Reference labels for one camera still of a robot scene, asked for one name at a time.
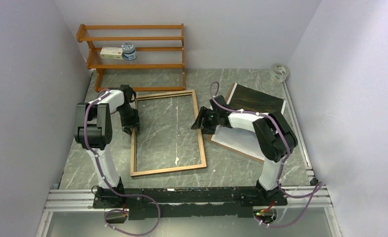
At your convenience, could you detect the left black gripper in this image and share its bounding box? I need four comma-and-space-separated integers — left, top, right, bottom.
117, 104, 140, 136

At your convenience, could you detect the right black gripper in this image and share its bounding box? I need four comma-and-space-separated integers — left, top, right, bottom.
191, 107, 219, 135

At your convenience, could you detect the landscape photo print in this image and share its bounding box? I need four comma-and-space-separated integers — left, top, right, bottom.
212, 83, 286, 160

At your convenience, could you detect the wooden picture frame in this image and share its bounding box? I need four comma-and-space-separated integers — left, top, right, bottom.
129, 90, 207, 177

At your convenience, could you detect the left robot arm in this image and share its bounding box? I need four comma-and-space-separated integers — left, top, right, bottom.
74, 85, 140, 207

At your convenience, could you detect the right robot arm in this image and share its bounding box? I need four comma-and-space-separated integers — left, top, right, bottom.
191, 95, 298, 205

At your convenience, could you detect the brown cardboard backing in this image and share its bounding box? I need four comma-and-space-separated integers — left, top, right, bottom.
207, 134, 264, 164

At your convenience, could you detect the wooden shelf rack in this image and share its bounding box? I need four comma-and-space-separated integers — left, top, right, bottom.
76, 23, 186, 92

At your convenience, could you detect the white red box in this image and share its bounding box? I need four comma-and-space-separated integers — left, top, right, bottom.
100, 46, 123, 60

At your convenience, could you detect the blue white jar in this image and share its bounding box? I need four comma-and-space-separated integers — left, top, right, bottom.
122, 41, 137, 61

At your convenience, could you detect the clear tape roll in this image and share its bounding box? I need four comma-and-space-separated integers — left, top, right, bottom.
269, 64, 290, 83

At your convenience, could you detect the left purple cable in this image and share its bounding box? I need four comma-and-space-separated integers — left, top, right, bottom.
84, 88, 162, 237

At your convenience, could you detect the purple cable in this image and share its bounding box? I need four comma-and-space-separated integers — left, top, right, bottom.
84, 88, 162, 237
209, 81, 324, 229

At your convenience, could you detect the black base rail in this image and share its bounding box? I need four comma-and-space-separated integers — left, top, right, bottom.
92, 186, 288, 220

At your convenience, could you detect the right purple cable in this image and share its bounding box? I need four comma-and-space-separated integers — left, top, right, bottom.
209, 81, 324, 229

